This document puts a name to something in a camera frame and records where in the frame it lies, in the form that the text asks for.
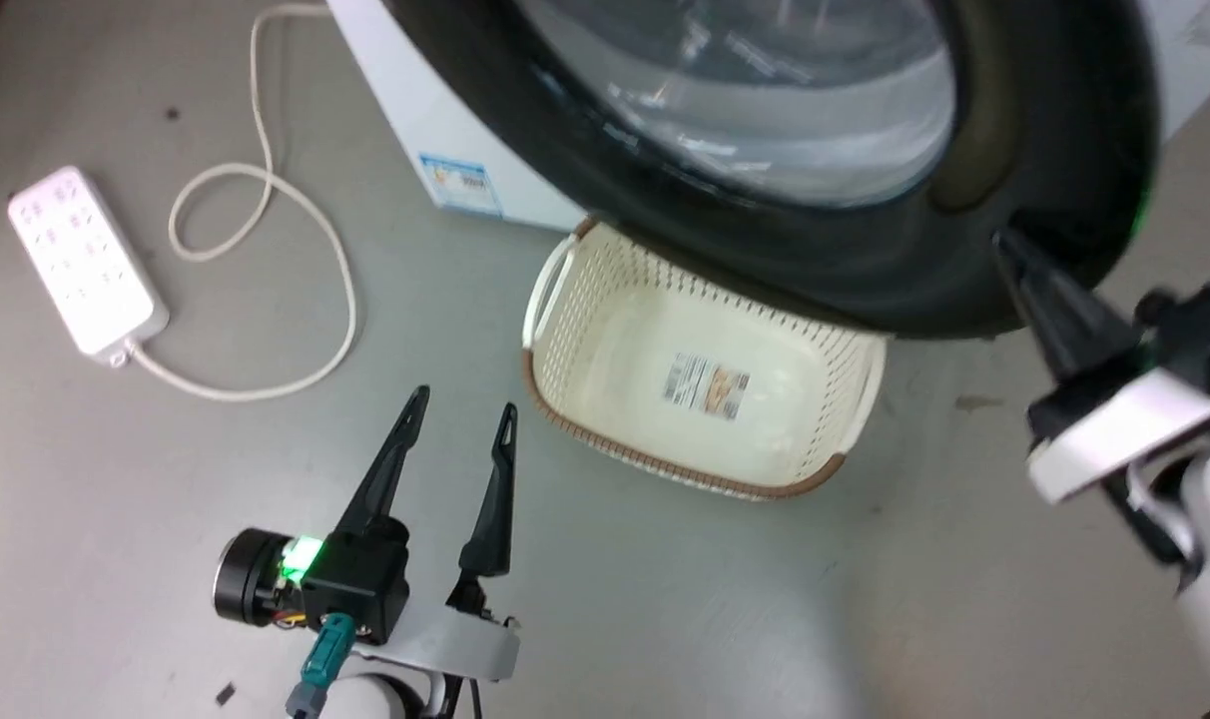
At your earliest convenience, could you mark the white power strip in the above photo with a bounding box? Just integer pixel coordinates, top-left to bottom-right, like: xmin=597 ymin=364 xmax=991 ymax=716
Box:
xmin=7 ymin=166 xmax=171 ymax=368

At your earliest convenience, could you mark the cream perforated laundry basket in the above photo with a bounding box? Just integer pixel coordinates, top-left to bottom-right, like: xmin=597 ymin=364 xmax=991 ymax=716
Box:
xmin=521 ymin=218 xmax=889 ymax=502

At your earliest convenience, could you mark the cream power strip cable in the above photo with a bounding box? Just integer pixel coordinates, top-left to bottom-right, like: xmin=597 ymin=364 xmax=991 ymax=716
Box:
xmin=126 ymin=2 xmax=358 ymax=403

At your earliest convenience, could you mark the printed paper basket label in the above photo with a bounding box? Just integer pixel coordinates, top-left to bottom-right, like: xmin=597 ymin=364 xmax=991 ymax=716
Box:
xmin=662 ymin=352 xmax=752 ymax=421

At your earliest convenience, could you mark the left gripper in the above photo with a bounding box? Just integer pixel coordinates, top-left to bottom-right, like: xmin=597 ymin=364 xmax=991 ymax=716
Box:
xmin=214 ymin=384 xmax=522 ymax=684

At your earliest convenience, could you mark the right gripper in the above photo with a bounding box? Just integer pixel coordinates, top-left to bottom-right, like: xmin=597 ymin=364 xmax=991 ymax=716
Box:
xmin=991 ymin=227 xmax=1210 ymax=505

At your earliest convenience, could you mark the teal plug camera cable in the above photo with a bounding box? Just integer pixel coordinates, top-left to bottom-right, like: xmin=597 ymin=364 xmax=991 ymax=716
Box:
xmin=286 ymin=611 xmax=357 ymax=719

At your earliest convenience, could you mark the blue energy label sticker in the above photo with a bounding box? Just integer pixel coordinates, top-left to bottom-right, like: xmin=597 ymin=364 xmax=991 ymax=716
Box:
xmin=417 ymin=153 xmax=504 ymax=219

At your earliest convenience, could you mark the black round washing machine door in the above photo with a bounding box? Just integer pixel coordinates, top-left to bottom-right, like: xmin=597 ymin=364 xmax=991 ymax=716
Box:
xmin=380 ymin=0 xmax=1162 ymax=342

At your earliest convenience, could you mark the white washing machine body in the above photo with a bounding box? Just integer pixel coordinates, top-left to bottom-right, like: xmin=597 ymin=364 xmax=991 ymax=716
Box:
xmin=325 ymin=0 xmax=1210 ymax=233

